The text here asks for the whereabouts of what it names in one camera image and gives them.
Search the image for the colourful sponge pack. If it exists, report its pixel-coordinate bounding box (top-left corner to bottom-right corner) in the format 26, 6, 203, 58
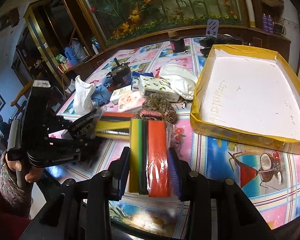
128, 119, 174, 198

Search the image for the lemon print tissue pack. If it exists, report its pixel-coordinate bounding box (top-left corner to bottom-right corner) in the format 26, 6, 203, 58
138, 75, 180, 102

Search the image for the floral sleeve left forearm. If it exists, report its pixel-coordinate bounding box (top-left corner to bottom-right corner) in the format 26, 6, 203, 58
0, 151, 32, 218

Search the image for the person's left hand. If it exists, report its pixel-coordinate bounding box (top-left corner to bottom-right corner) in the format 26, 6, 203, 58
5, 154, 43, 183

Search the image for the white plastic bag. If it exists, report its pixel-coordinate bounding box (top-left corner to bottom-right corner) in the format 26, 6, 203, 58
73, 75, 96, 116

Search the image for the brown knitted hat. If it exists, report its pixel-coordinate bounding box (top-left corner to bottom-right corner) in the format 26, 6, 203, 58
134, 93, 177, 124

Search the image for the pink tissue pack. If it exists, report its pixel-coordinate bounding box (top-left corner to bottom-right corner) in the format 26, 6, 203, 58
118, 91, 146, 113

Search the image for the blue cloth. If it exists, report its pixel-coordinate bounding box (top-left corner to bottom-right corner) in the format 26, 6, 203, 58
91, 76, 113, 107

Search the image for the blue white tissue pack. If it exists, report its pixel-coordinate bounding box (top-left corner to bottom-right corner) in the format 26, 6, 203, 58
131, 72, 154, 91

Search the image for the white cloth bag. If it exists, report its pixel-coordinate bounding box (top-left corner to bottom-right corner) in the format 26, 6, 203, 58
159, 64, 198, 101

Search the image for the black electric motor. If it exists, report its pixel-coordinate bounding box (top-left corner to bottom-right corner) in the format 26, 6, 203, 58
107, 57, 132, 89

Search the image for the floral patterned tablecloth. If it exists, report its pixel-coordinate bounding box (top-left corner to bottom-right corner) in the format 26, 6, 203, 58
48, 36, 300, 239

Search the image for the wooden glass cabinet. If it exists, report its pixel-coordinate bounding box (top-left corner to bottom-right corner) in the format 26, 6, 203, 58
16, 0, 106, 89

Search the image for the yellow taped cardboard box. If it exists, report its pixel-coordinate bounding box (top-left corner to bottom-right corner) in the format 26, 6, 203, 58
190, 45, 300, 154

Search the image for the dark jar with cork lid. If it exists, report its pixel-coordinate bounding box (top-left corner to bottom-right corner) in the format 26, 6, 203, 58
168, 30, 186, 53

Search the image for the black device on table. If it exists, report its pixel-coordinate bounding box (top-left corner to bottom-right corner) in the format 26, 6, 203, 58
199, 34, 247, 57

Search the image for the grey phone stand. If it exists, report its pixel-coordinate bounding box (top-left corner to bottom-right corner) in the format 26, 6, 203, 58
205, 19, 219, 38

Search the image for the flower mural panel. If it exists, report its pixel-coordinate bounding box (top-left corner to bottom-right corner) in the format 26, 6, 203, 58
78, 0, 248, 47

